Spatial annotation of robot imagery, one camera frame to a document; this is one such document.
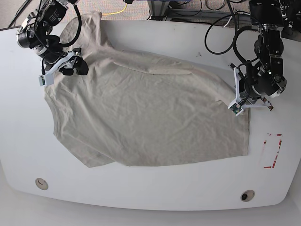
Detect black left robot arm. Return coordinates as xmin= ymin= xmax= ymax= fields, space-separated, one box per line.
xmin=228 ymin=0 xmax=287 ymax=115

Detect right round table grommet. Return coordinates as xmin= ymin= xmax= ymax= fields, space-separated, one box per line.
xmin=240 ymin=190 xmax=255 ymax=202

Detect left round table grommet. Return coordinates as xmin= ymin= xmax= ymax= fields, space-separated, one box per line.
xmin=35 ymin=178 xmax=48 ymax=191

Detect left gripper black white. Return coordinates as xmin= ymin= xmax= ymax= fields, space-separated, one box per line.
xmin=229 ymin=63 xmax=274 ymax=111

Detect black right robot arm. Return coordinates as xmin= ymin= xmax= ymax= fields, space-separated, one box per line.
xmin=16 ymin=0 xmax=89 ymax=86

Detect round table grommet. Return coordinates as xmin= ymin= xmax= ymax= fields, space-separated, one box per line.
xmin=240 ymin=190 xmax=255 ymax=202
xmin=35 ymin=178 xmax=48 ymax=191

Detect red tape rectangle marking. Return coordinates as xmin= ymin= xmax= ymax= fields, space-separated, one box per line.
xmin=261 ymin=133 xmax=283 ymax=169

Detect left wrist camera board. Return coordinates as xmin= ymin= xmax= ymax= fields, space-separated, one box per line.
xmin=228 ymin=100 xmax=244 ymax=117

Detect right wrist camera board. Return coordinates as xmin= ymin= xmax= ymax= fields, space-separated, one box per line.
xmin=39 ymin=73 xmax=54 ymax=87

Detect beige grey t-shirt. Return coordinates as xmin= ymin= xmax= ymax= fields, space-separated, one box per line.
xmin=45 ymin=12 xmax=249 ymax=168

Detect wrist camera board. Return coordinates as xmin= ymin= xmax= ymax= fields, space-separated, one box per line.
xmin=228 ymin=100 xmax=244 ymax=117
xmin=39 ymin=73 xmax=54 ymax=87

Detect aluminium frame rail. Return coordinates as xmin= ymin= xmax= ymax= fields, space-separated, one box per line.
xmin=147 ymin=0 xmax=250 ymax=25

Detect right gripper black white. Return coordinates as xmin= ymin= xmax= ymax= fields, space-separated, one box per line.
xmin=42 ymin=48 xmax=89 ymax=76

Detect yellow cable on floor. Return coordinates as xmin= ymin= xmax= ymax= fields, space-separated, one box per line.
xmin=102 ymin=2 xmax=128 ymax=16

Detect black coiled cables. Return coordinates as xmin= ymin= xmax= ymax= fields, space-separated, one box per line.
xmin=204 ymin=0 xmax=259 ymax=69

